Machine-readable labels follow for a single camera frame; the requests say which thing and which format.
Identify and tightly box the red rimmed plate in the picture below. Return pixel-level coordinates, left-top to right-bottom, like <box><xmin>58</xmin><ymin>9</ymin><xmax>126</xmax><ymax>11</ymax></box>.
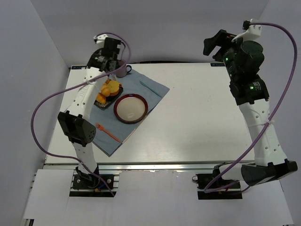
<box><xmin>113</xmin><ymin>94</ymin><xmax>148</xmax><ymax>124</ymax></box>

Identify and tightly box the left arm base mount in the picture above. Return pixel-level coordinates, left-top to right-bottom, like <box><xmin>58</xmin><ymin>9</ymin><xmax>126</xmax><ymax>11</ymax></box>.
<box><xmin>69</xmin><ymin>173</ymin><xmax>119</xmax><ymax>198</ymax></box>

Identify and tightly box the teal plastic knife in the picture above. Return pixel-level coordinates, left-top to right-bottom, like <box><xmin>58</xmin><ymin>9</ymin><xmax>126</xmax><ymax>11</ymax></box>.
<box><xmin>139</xmin><ymin>81</ymin><xmax>162</xmax><ymax>98</ymax></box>

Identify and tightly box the purple mug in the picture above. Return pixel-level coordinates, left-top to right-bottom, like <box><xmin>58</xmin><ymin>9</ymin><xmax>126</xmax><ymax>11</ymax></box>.
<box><xmin>115</xmin><ymin>59</ymin><xmax>132</xmax><ymax>78</ymax></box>

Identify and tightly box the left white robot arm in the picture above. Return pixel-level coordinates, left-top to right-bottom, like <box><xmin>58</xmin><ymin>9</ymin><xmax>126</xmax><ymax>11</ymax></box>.
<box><xmin>58</xmin><ymin>34</ymin><xmax>121</xmax><ymax>188</ymax></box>

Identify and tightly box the black bread tray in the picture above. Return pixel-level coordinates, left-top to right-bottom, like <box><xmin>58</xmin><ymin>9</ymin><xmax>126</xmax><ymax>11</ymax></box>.
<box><xmin>94</xmin><ymin>87</ymin><xmax>123</xmax><ymax>110</ymax></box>

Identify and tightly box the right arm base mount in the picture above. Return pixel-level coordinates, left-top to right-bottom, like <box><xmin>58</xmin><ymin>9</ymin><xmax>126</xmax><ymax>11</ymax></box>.
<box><xmin>191</xmin><ymin>173</ymin><xmax>243</xmax><ymax>200</ymax></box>

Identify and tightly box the orange plastic fork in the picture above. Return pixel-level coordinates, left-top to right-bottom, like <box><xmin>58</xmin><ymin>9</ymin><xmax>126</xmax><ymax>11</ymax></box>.
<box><xmin>95</xmin><ymin>123</ymin><xmax>120</xmax><ymax>143</ymax></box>

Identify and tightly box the round bread slice front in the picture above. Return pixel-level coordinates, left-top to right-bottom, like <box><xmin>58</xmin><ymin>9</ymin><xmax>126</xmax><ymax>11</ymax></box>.
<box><xmin>106</xmin><ymin>80</ymin><xmax>122</xmax><ymax>96</ymax></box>

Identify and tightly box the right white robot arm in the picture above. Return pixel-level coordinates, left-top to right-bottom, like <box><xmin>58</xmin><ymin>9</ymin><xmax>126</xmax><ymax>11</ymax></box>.
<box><xmin>203</xmin><ymin>19</ymin><xmax>298</xmax><ymax>193</ymax></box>

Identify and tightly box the blue cloth placemat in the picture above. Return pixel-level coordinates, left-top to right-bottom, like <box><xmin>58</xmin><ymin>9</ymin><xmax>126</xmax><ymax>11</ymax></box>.
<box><xmin>90</xmin><ymin>70</ymin><xmax>169</xmax><ymax>156</ymax></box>

